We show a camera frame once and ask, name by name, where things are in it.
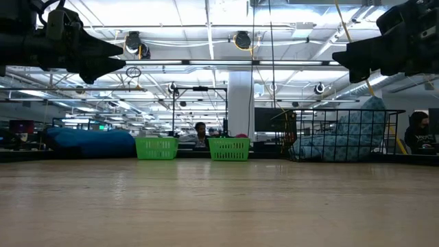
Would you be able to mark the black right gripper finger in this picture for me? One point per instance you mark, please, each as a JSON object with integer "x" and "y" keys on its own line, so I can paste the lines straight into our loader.
{"x": 363, "y": 56}
{"x": 360, "y": 76}

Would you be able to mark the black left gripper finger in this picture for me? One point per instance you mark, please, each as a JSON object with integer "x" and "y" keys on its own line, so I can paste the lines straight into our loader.
{"x": 99, "y": 68}
{"x": 96, "y": 48}

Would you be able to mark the blue star-patterned cloth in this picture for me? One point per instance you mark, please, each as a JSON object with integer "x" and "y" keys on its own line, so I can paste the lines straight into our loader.
{"x": 356, "y": 137}

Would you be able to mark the pink bandage roll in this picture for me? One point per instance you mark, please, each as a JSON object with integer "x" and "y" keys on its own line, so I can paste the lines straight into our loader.
{"x": 241, "y": 136}

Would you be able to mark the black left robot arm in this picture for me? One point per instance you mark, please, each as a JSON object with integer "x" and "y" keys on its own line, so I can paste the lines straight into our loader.
{"x": 13, "y": 13}

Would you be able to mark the blue fabric pouch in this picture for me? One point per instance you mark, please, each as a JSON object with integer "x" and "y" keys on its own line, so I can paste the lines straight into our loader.
{"x": 92, "y": 142}

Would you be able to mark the person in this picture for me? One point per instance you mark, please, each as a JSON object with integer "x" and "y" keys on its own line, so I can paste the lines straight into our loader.
{"x": 200, "y": 135}
{"x": 418, "y": 133}

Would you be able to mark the black monitor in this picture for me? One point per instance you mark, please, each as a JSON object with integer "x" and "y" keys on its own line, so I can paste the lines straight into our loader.
{"x": 271, "y": 120}
{"x": 434, "y": 120}

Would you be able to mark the left green block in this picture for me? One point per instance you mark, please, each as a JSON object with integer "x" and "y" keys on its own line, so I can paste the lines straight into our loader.
{"x": 156, "y": 148}

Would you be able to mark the green block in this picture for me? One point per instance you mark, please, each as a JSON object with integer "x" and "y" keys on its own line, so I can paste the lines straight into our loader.
{"x": 156, "y": 148}
{"x": 229, "y": 149}

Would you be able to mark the long ceiling light strip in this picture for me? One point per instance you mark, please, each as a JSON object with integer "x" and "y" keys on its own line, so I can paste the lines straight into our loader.
{"x": 219, "y": 62}

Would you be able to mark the white square pillar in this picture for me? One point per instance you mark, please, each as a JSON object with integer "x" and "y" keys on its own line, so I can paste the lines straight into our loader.
{"x": 240, "y": 103}

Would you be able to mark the right green block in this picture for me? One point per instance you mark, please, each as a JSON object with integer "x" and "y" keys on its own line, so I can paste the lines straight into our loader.
{"x": 229, "y": 149}

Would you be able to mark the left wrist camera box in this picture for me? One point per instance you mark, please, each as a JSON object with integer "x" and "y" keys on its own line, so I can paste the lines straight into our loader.
{"x": 63, "y": 24}

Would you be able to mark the black metal stand frame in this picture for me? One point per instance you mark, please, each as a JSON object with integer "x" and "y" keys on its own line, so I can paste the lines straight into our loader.
{"x": 200, "y": 90}

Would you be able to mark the black aluminium rig frame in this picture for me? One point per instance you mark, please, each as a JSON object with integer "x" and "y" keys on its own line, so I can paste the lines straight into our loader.
{"x": 20, "y": 156}

